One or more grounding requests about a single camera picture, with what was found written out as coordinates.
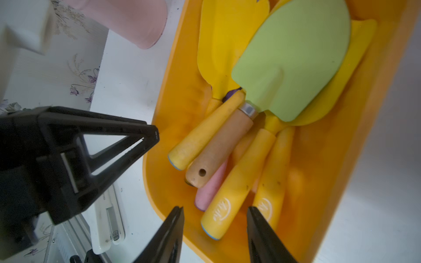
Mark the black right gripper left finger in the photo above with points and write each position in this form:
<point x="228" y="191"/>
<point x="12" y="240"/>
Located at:
<point x="166" y="244"/>

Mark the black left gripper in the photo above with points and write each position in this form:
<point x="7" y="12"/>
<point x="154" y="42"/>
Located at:
<point x="61" y="160"/>

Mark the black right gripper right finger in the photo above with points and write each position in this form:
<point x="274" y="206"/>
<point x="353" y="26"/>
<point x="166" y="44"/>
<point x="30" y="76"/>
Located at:
<point x="264" y="245"/>

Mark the purple shovel pink handle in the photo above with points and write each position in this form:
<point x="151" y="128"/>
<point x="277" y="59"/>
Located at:
<point x="212" y="187"/>

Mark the yellow plastic storage box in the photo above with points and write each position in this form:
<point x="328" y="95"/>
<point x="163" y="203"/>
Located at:
<point x="324" y="152"/>

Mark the light green shovel wooden handle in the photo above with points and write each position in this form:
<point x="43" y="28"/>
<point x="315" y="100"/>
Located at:
<point x="289" y="60"/>

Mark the yellow shovel yellow handle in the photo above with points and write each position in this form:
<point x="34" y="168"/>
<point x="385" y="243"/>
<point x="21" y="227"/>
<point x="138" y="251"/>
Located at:
<point x="226" y="28"/>

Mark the white remote control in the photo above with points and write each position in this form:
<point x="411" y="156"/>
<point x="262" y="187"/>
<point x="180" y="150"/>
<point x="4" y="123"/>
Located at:
<point x="106" y="225"/>

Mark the pink pen holder cup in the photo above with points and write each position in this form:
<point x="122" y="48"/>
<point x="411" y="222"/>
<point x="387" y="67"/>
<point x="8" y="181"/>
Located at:
<point x="140" y="22"/>

